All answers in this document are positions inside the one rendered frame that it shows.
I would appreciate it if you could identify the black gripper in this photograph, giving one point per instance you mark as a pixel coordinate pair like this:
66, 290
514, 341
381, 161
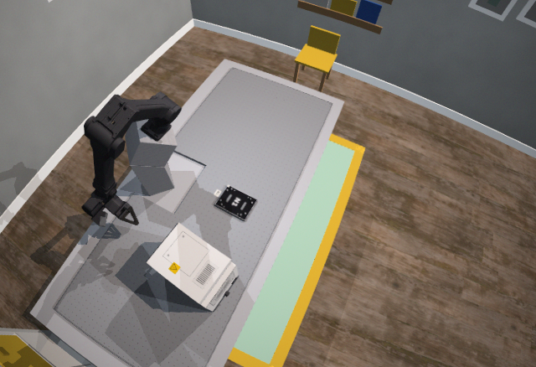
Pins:
123, 212

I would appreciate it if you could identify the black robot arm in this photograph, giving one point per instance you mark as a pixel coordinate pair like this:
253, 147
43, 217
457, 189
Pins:
107, 136

